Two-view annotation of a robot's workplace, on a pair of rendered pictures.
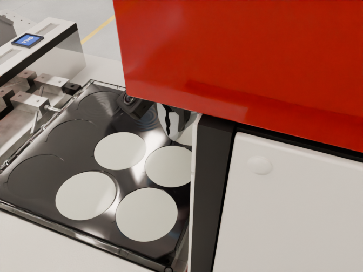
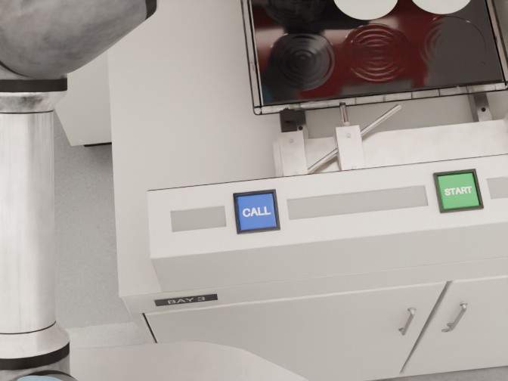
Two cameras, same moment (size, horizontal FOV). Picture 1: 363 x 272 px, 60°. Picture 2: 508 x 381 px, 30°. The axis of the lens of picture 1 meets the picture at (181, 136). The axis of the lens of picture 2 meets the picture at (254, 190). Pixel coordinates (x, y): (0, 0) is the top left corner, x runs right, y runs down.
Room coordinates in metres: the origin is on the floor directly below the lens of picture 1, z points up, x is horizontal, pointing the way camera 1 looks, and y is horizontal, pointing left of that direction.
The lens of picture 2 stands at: (0.92, 0.81, 2.08)
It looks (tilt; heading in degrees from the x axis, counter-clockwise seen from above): 66 degrees down; 246
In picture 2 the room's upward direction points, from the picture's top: 3 degrees counter-clockwise
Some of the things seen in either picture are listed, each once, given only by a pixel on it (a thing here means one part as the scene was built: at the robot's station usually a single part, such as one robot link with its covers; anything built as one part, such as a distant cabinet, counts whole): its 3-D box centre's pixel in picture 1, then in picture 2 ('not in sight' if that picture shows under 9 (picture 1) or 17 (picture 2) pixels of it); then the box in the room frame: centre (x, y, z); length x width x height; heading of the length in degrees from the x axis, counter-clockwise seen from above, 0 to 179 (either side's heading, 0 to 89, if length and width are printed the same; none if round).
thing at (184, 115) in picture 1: (178, 109); not in sight; (0.43, 0.01, 0.99); 0.05 x 0.02 x 0.09; 42
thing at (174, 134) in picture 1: (185, 122); not in sight; (0.45, -0.01, 0.95); 0.06 x 0.03 x 0.09; 132
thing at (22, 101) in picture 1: (31, 103); (350, 155); (0.57, 0.34, 0.89); 0.08 x 0.03 x 0.03; 69
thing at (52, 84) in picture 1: (52, 83); (293, 161); (0.64, 0.32, 0.89); 0.08 x 0.03 x 0.03; 69
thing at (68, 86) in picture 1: (73, 88); (288, 122); (0.62, 0.26, 0.90); 0.04 x 0.02 x 0.03; 69
